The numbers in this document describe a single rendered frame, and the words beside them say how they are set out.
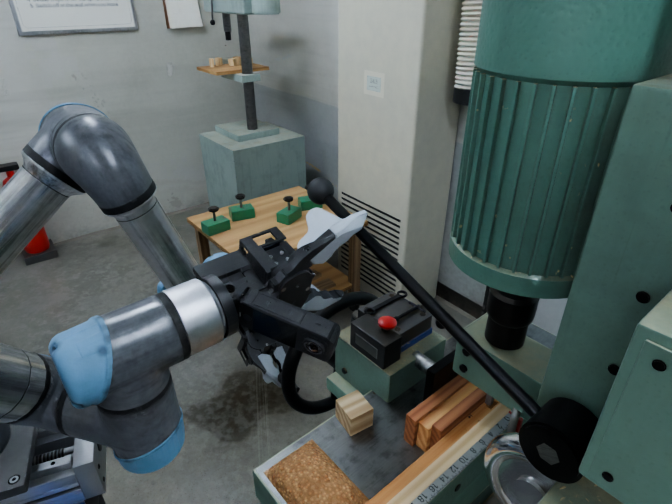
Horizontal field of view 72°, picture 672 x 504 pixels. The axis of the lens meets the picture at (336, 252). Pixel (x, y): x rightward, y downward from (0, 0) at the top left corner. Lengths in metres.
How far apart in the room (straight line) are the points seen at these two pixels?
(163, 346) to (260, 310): 0.10
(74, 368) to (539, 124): 0.46
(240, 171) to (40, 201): 1.87
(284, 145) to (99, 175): 2.09
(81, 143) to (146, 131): 2.68
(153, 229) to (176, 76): 2.71
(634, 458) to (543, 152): 0.25
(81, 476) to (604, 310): 0.85
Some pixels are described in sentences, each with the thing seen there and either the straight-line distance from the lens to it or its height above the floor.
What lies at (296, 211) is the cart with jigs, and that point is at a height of 0.57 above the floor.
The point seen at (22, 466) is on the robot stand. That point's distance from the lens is 0.96.
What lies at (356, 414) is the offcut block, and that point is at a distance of 0.72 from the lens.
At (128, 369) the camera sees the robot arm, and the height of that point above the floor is 1.18.
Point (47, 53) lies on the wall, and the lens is 3.31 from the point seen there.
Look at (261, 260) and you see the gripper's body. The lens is 0.54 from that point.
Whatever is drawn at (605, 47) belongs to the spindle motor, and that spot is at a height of 1.44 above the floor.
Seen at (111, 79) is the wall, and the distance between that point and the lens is 3.39.
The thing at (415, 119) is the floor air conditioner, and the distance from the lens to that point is 2.00.
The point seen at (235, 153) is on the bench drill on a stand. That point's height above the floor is 0.69.
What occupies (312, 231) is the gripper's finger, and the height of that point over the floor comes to 1.23.
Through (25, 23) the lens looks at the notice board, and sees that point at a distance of 3.28.
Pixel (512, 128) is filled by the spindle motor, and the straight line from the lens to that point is 0.47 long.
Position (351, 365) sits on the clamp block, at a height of 0.92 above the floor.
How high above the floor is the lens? 1.48
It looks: 30 degrees down
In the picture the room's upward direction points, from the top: straight up
